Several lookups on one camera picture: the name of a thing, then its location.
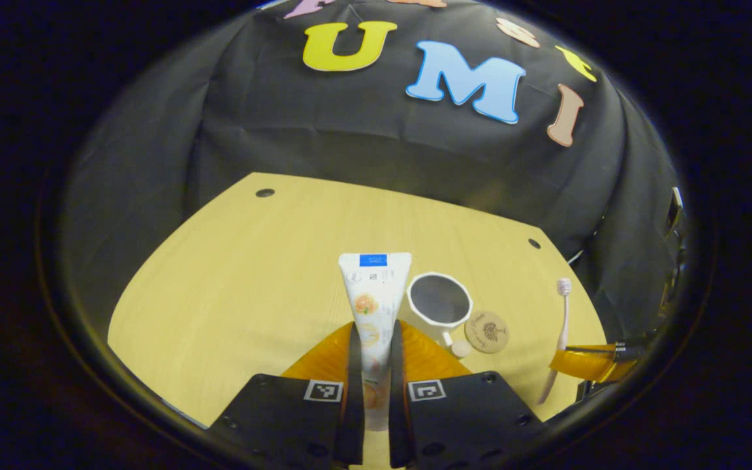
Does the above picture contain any white toothpaste tube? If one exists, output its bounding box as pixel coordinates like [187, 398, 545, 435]
[338, 253, 413, 432]

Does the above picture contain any pink toothbrush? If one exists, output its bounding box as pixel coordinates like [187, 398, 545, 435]
[536, 279, 573, 405]

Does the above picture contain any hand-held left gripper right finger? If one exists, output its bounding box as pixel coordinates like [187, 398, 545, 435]
[388, 320, 546, 469]

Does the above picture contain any white cup with wooden handle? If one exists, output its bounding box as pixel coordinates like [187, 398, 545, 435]
[405, 272, 475, 358]

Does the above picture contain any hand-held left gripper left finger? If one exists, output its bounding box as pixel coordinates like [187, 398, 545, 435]
[210, 320, 364, 467]

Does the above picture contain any round wooden coaster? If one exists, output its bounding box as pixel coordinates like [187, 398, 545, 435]
[464, 311, 510, 354]

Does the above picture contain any black backdrop cloth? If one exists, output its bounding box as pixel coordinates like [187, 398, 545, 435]
[63, 0, 687, 340]

